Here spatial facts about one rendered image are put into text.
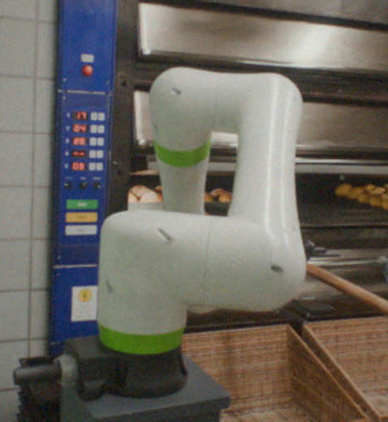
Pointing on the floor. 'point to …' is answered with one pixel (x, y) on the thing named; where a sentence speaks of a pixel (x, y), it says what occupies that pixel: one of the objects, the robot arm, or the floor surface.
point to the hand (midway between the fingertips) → (330, 281)
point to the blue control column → (73, 70)
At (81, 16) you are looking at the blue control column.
